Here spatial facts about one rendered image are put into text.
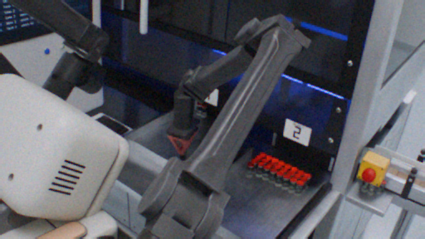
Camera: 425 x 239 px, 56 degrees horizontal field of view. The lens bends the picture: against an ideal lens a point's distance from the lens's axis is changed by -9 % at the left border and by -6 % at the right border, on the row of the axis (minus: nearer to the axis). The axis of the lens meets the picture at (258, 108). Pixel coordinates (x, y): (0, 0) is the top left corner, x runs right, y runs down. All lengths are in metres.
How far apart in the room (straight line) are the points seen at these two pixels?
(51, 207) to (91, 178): 0.07
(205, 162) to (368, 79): 0.62
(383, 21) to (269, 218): 0.59
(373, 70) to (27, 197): 0.85
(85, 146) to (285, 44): 0.37
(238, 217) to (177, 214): 0.57
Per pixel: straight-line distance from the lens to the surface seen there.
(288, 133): 1.28
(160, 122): 1.48
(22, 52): 1.48
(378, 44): 1.08
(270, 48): 0.72
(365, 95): 1.13
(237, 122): 0.64
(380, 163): 1.21
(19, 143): 0.59
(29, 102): 0.61
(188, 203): 0.59
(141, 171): 1.28
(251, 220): 1.14
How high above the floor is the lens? 1.66
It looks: 28 degrees down
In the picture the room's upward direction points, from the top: 8 degrees clockwise
